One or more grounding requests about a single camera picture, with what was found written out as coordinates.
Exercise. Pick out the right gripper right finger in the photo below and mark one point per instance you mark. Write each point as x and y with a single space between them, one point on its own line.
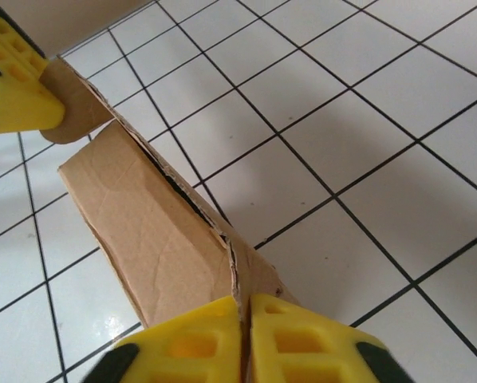
302 347

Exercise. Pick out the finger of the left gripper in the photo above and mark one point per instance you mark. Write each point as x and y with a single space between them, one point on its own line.
15 99

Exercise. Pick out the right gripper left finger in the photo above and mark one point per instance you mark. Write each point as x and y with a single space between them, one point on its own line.
190 343

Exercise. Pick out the brown cardboard paper box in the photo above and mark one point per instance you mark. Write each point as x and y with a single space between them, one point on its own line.
150 223

